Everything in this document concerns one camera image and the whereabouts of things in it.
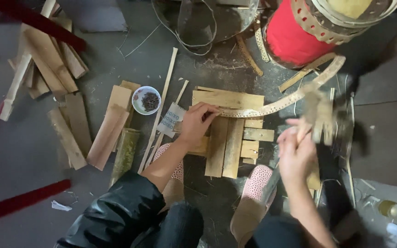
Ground person's left hand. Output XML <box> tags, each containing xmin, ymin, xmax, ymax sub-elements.
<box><xmin>178</xmin><ymin>102</ymin><xmax>220</xmax><ymax>147</ymax></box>

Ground person's right hand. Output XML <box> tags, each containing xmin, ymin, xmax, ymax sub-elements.
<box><xmin>277</xmin><ymin>118</ymin><xmax>318</xmax><ymax>189</ymax></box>

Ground blurred wooden hammer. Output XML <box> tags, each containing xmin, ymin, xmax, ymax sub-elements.
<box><xmin>302</xmin><ymin>90</ymin><xmax>338</xmax><ymax>146</ymax></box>

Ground long perforated bamboo strip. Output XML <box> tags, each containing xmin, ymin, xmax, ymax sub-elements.
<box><xmin>218</xmin><ymin>55</ymin><xmax>346</xmax><ymax>118</ymax></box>

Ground plain flat bamboo strip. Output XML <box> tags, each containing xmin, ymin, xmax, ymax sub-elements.
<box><xmin>278</xmin><ymin>52</ymin><xmax>337</xmax><ymax>93</ymax></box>

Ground bundle of thin bamboo slivers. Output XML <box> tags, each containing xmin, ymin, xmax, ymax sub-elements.
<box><xmin>336</xmin><ymin>90</ymin><xmax>357</xmax><ymax>209</ymax></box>

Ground grey metal blade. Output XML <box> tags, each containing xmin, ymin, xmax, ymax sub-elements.
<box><xmin>258</xmin><ymin>165</ymin><xmax>282</xmax><ymax>209</ymax></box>

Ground cluster of short bamboo planks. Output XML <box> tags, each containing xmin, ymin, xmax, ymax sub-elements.
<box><xmin>187</xmin><ymin>86</ymin><xmax>275</xmax><ymax>180</ymax></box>

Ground curved perforated bamboo strip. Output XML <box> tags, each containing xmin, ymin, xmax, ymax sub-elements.
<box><xmin>236</xmin><ymin>34</ymin><xmax>264</xmax><ymax>77</ymax></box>

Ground pink mesh slipper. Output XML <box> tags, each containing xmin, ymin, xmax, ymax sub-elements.
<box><xmin>153</xmin><ymin>143</ymin><xmax>185</xmax><ymax>215</ymax></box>
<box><xmin>230</xmin><ymin>164</ymin><xmax>278</xmax><ymax>248</ymax></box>

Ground short perforated bamboo strip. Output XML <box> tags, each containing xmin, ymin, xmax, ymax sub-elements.
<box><xmin>253</xmin><ymin>20</ymin><xmax>271</xmax><ymax>64</ymax></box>

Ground red drum with perforated hoops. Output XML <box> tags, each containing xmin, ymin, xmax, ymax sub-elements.
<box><xmin>263</xmin><ymin>0</ymin><xmax>397</xmax><ymax>70</ymax></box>

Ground person's right leg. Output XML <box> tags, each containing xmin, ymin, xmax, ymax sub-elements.
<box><xmin>245</xmin><ymin>215</ymin><xmax>310</xmax><ymax>248</ymax></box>

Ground person's leg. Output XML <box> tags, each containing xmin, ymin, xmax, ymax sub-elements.
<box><xmin>130</xmin><ymin>201</ymin><xmax>204</xmax><ymax>248</ymax></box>
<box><xmin>245</xmin><ymin>215</ymin><xmax>310</xmax><ymax>248</ymax></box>

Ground short thin bamboo strip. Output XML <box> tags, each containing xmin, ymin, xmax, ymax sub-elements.
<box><xmin>145</xmin><ymin>80</ymin><xmax>190</xmax><ymax>169</ymax></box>

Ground grey sandpaper piece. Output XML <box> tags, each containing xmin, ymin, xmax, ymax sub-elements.
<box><xmin>156</xmin><ymin>102</ymin><xmax>187</xmax><ymax>139</ymax></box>

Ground golden round lid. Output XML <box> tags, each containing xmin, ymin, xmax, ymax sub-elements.
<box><xmin>378</xmin><ymin>199</ymin><xmax>397</xmax><ymax>218</ymax></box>

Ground curved clear plastic sheet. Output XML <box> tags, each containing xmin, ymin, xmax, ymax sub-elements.
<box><xmin>151</xmin><ymin>0</ymin><xmax>260</xmax><ymax>56</ymax></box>

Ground long thin bamboo strip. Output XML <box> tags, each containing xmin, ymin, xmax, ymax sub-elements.
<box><xmin>137</xmin><ymin>48</ymin><xmax>179</xmax><ymax>174</ymax></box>

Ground white bowl of nails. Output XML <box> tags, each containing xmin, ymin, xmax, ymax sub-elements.
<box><xmin>132</xmin><ymin>86</ymin><xmax>162</xmax><ymax>116</ymax></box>

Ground person's left leg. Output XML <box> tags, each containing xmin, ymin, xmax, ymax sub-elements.
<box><xmin>130</xmin><ymin>201</ymin><xmax>204</xmax><ymax>248</ymax></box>

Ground small tan bamboo slat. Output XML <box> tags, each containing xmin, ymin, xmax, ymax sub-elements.
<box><xmin>119</xmin><ymin>80</ymin><xmax>141</xmax><ymax>129</ymax></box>

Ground green bamboo piece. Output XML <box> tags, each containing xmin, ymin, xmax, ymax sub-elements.
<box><xmin>109</xmin><ymin>128</ymin><xmax>141</xmax><ymax>187</ymax></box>

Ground wide tan bamboo slat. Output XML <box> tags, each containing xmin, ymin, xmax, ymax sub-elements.
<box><xmin>86</xmin><ymin>85</ymin><xmax>132</xmax><ymax>171</ymax></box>

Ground black glossy jacket sleeve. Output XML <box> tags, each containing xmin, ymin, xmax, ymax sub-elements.
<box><xmin>54</xmin><ymin>170</ymin><xmax>167</xmax><ymax>248</ymax></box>

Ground brown flat bamboo slat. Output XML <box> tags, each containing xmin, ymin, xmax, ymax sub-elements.
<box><xmin>64</xmin><ymin>92</ymin><xmax>93</xmax><ymax>156</ymax></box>

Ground pale weathered bamboo slat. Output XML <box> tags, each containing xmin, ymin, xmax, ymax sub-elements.
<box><xmin>46</xmin><ymin>108</ymin><xmax>88</xmax><ymax>171</ymax></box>

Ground white paper scrap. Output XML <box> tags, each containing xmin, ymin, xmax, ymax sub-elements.
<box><xmin>51</xmin><ymin>200</ymin><xmax>72</xmax><ymax>211</ymax></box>

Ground pile of bamboo slats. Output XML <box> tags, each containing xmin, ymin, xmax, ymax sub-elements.
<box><xmin>0</xmin><ymin>0</ymin><xmax>89</xmax><ymax>122</ymax></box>

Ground dark red wooden bar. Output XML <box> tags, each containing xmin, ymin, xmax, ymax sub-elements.
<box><xmin>0</xmin><ymin>0</ymin><xmax>87</xmax><ymax>53</ymax></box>

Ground bright red wooden bar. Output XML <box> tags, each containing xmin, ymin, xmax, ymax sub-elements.
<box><xmin>0</xmin><ymin>179</ymin><xmax>72</xmax><ymax>225</ymax></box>

